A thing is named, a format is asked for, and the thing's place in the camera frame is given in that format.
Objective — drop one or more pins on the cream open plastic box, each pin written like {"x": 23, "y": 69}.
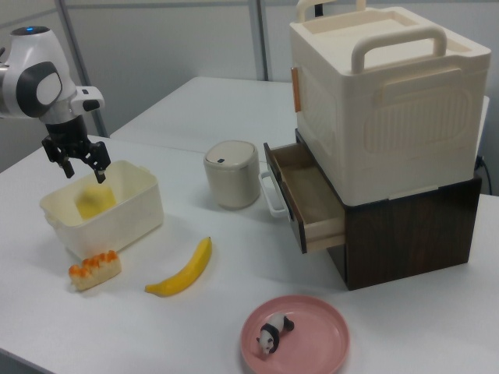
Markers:
{"x": 128, "y": 210}

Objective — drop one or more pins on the black post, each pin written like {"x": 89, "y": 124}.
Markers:
{"x": 319, "y": 9}

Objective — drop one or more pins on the yellow cube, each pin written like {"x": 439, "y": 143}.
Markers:
{"x": 95, "y": 202}

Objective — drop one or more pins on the cream lidded trash can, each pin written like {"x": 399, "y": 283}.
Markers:
{"x": 232, "y": 179}

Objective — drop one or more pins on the pink round plate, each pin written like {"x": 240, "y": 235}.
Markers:
{"x": 312, "y": 339}

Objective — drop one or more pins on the dark wooden cabinet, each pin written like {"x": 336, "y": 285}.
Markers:
{"x": 409, "y": 241}

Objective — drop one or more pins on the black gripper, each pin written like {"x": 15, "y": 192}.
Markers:
{"x": 66, "y": 134}

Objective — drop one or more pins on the salmon sushi toy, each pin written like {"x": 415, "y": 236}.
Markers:
{"x": 95, "y": 270}

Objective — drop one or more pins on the yellow banana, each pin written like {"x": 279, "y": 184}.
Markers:
{"x": 183, "y": 274}

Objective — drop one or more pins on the small panda figurine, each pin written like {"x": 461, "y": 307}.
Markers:
{"x": 274, "y": 331}

